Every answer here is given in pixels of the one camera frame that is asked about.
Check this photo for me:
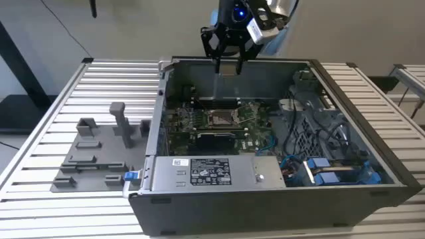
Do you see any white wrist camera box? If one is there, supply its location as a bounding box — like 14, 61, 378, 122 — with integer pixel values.
245, 7, 286, 45

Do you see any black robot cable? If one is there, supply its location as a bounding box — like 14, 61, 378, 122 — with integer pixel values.
287, 0, 299, 18

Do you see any grey case latch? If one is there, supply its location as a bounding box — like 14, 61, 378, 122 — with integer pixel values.
291, 69, 315, 84

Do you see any grey parts rack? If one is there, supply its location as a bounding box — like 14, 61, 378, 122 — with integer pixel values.
49, 101, 153, 193

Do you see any blue plastic bracket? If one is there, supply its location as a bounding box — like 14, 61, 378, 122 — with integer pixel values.
363, 161, 382, 185

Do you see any black floor stand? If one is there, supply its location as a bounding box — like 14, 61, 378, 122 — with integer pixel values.
0, 21, 58, 135

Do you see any green RAM stick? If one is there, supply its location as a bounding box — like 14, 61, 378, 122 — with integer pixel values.
76, 164, 112, 170

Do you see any metal slat side table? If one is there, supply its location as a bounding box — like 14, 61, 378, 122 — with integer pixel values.
386, 63, 425, 103

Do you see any black RAM stick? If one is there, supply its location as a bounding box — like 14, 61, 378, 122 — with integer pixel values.
195, 125, 245, 131

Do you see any blue disk carrier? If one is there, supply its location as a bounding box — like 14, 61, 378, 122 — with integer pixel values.
306, 158, 330, 172
313, 172, 337, 186

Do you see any dark grey PC case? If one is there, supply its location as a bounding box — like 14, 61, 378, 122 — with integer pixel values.
122, 56, 425, 237

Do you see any CPU socket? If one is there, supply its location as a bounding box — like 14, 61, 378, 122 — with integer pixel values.
205, 109, 234, 126

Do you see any blue wire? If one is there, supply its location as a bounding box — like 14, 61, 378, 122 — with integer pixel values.
258, 136, 277, 152
279, 154, 299, 180

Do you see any silver power supply unit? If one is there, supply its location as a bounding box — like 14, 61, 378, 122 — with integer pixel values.
150, 155, 286, 192

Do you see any green motherboard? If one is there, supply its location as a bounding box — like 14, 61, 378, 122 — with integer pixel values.
162, 98, 277, 156

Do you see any metal drive cage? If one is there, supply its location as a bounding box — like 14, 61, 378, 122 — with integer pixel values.
278, 84, 369, 160

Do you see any long black cable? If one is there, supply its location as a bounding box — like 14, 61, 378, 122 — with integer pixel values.
283, 97, 299, 150

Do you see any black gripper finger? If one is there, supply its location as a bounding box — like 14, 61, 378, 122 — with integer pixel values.
199, 23, 230, 74
227, 30, 263, 75

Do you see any black graphics card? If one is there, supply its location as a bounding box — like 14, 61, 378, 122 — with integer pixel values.
194, 131, 238, 153

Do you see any silver rounded metal bracket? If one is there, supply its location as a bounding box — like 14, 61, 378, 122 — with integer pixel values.
277, 98, 297, 112

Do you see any red black wire bundle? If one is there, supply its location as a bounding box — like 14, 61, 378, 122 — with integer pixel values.
279, 164, 301, 179

